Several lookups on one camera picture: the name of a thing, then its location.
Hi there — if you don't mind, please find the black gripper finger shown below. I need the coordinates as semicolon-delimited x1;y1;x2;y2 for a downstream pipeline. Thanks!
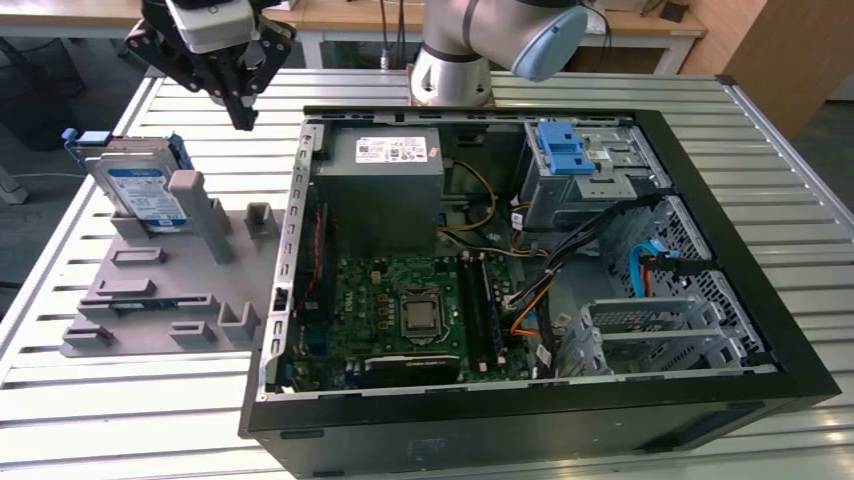
238;22;299;132
122;19;242;130

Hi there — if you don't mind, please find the hard disk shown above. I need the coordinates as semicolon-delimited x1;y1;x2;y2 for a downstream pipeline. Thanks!
60;127;196;236

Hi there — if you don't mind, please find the silver disk bay cage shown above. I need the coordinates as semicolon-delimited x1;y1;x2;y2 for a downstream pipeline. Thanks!
576;294;766;377

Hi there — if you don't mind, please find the grey power supply unit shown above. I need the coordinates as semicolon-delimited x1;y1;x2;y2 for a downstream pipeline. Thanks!
312;124;447;259

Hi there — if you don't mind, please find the white metal stand foot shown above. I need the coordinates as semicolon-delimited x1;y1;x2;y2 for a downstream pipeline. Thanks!
0;164;29;205

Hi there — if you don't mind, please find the grey parts rack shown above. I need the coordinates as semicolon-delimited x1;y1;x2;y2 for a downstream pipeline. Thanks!
58;169;288;359

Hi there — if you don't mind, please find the blue plastic drive latch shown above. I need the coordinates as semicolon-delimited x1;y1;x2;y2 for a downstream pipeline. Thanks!
536;122;588;176

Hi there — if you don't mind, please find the green motherboard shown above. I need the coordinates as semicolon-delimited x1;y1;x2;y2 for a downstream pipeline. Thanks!
292;252;555;391

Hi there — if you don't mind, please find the silver optical drive cage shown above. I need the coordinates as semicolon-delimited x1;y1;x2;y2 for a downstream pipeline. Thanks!
519;119;672;234

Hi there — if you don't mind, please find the silver CPU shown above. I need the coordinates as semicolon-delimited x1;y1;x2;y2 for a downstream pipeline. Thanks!
401;299;441;336

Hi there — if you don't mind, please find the black RAM slot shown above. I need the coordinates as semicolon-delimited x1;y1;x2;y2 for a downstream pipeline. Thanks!
457;253;483;371
465;253;492;371
481;253;512;371
473;253;501;371

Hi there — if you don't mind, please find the metal CPU socket cover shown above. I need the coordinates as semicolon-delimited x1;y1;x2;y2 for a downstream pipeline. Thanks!
396;287;448;346

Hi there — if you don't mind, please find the black graphics card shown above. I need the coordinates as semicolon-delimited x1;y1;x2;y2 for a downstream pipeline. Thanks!
363;353;461;386

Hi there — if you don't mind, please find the light wooden cabinet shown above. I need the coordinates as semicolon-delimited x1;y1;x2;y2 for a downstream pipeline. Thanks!
679;0;854;142

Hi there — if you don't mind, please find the black PC case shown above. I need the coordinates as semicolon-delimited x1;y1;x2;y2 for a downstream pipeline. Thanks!
237;104;842;479

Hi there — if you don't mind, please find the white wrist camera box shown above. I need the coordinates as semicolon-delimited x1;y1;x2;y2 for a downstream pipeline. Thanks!
164;0;262;54

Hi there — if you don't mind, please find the wooden desk white frame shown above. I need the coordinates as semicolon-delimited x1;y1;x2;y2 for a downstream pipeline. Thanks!
0;0;315;69
296;9;708;76

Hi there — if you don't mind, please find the yellow wire bundle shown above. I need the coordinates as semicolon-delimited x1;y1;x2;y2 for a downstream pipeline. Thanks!
439;159;499;234

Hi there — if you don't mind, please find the black wire bundle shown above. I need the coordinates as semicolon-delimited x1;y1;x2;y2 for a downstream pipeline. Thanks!
505;197;661;311

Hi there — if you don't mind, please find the orange red wire bundle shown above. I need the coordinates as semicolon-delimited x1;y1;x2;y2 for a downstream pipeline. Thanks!
509;292;555;344

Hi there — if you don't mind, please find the blue SATA wire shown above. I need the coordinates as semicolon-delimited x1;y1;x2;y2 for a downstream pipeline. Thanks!
625;242;681;311

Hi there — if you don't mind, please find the disk power wire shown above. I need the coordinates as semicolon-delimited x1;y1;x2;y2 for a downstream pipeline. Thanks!
637;254;719;284

